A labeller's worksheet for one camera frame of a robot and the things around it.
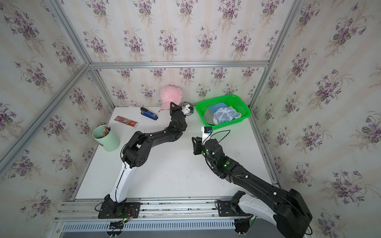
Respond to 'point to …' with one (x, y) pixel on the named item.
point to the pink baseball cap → (169, 93)
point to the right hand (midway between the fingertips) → (195, 138)
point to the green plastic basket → (231, 100)
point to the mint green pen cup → (103, 135)
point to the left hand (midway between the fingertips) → (170, 102)
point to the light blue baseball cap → (220, 113)
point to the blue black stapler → (147, 113)
